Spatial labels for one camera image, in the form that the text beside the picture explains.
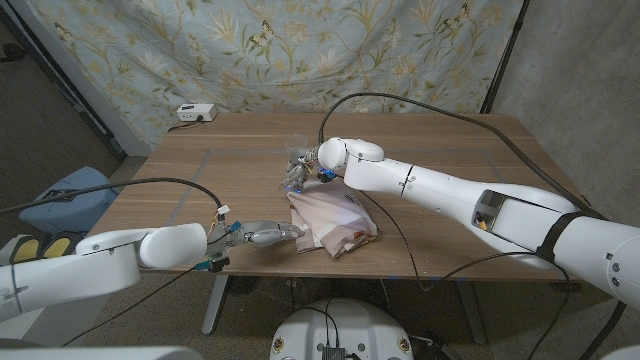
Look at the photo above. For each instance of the beige orange patterned cloth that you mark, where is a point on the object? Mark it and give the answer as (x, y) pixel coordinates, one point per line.
(335, 220)

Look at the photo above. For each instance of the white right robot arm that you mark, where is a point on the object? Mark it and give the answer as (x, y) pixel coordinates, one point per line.
(450, 195)

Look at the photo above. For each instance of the black slipper yellow insole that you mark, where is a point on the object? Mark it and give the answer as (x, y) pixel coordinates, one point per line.
(57, 245)
(25, 249)

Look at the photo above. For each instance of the clear plastic cup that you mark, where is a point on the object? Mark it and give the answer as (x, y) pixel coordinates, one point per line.
(295, 142)

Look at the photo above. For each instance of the grey metal table leg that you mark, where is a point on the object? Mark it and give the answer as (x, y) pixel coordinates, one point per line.
(215, 305)
(472, 315)

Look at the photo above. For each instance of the black power adapter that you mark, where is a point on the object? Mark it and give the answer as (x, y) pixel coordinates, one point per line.
(435, 352)

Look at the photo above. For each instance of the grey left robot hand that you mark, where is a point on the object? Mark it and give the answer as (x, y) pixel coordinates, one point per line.
(262, 234)

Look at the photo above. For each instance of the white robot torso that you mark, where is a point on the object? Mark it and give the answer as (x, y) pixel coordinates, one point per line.
(350, 325)

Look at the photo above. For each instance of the white power box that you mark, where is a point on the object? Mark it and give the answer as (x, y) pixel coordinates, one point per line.
(195, 112)

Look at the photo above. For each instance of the floral printed backdrop cloth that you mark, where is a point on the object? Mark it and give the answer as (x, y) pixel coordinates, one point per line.
(325, 60)

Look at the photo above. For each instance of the white right shoulder housing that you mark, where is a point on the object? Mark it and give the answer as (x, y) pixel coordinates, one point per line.
(622, 354)

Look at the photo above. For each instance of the black backdrop stand pole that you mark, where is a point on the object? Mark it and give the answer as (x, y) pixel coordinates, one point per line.
(502, 60)

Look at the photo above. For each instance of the black round ribbed object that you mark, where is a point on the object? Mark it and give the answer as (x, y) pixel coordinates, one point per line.
(243, 285)

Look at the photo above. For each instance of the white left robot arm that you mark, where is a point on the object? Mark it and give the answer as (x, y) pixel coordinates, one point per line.
(100, 262)

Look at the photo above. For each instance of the white left shoulder housing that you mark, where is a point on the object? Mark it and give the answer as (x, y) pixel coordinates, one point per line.
(100, 353)

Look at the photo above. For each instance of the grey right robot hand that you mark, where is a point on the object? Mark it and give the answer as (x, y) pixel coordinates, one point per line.
(300, 172)

